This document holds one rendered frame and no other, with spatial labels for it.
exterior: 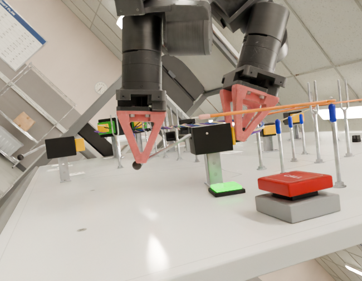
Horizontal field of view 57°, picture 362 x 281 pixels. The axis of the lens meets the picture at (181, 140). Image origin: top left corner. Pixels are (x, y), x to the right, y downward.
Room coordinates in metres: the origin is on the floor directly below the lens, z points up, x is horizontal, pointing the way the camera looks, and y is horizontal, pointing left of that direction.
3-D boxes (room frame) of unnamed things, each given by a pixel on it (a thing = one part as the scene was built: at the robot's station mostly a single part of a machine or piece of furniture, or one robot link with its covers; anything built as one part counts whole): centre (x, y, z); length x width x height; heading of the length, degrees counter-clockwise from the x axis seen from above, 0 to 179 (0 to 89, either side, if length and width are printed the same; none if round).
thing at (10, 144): (7.15, 2.68, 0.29); 0.60 x 0.42 x 0.33; 107
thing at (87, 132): (1.66, 0.26, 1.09); 0.35 x 0.33 x 0.07; 16
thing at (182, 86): (1.62, 0.24, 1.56); 0.30 x 0.23 x 0.19; 107
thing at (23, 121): (7.14, 2.69, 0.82); 0.41 x 0.33 x 0.29; 17
